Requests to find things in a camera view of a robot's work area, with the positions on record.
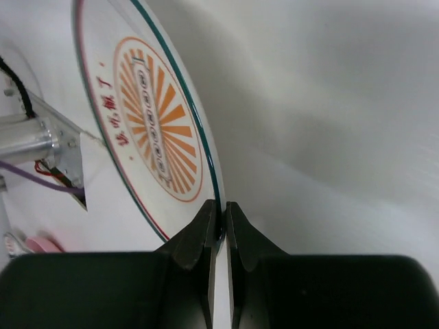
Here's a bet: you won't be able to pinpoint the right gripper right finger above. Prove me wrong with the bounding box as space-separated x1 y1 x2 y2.
225 202 438 328

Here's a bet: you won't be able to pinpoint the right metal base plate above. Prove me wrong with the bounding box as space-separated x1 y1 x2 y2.
27 90 104 189

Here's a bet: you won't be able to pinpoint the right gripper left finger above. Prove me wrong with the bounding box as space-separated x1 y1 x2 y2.
1 200 217 328

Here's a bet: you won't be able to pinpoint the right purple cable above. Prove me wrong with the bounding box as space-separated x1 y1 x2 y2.
0 160 85 198

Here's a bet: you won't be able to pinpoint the orange sunburst plate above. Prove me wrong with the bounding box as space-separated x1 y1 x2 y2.
72 1 226 241

